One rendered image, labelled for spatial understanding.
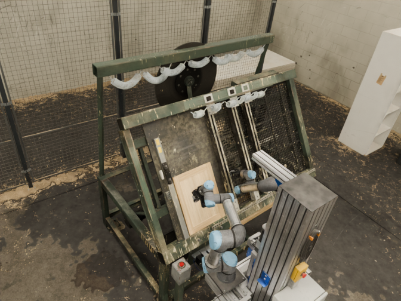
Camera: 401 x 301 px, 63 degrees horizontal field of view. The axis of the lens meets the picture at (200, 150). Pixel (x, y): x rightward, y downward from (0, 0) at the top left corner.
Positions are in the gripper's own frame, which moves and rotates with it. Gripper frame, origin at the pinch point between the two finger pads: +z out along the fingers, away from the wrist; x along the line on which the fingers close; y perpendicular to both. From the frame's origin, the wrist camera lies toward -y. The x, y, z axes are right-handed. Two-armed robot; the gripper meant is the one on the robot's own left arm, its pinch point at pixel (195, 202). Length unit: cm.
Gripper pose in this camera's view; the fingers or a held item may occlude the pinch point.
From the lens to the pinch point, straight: 273.5
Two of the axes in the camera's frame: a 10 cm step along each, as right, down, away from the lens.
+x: -8.2, 2.7, -5.0
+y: -4.6, -8.4, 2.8
